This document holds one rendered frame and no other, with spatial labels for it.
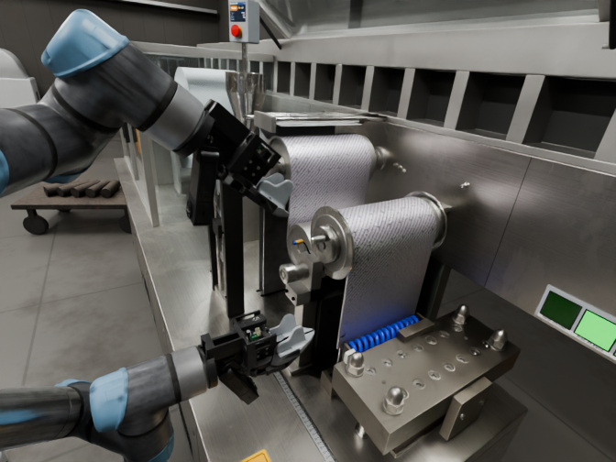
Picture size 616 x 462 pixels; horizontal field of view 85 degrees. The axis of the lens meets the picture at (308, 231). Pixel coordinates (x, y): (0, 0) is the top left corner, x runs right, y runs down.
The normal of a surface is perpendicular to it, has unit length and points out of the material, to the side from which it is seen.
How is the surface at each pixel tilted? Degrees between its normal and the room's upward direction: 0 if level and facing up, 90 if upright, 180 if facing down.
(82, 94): 95
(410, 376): 0
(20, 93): 90
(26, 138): 64
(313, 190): 92
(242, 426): 0
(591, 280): 90
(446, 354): 0
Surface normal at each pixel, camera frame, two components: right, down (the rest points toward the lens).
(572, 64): -0.85, 0.18
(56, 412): 0.98, -0.17
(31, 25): 0.49, 0.41
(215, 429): 0.07, -0.90
